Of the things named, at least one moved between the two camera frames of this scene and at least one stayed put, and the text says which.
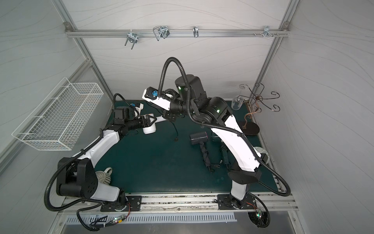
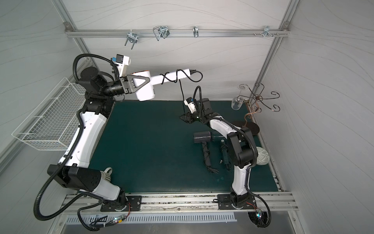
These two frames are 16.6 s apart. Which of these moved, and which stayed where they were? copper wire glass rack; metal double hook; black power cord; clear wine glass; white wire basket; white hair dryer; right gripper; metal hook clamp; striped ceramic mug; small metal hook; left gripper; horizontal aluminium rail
Moved: right gripper; black power cord; left gripper; white hair dryer
Stayed: striped ceramic mug; copper wire glass rack; metal hook clamp; clear wine glass; metal double hook; small metal hook; white wire basket; horizontal aluminium rail
